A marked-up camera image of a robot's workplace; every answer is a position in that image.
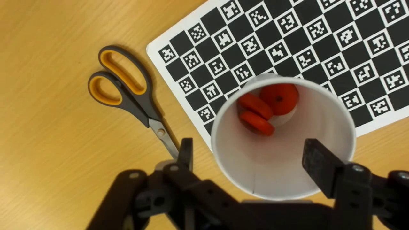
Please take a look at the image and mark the orange handled scissors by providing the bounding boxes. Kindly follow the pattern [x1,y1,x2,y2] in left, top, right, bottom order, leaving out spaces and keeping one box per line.
[87,43,182,163]

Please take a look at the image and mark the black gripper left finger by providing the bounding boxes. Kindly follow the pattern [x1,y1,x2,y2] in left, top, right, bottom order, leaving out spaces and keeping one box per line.
[87,137,256,230]

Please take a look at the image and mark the white paper cup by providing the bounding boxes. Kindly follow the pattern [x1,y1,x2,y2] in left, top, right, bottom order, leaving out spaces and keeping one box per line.
[209,73,357,202]

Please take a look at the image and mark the black white checkerboard card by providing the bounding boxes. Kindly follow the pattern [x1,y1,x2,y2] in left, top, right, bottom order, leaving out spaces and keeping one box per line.
[144,0,409,148]

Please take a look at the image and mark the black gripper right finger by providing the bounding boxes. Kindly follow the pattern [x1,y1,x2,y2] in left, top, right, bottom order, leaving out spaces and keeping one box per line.
[301,138,409,230]

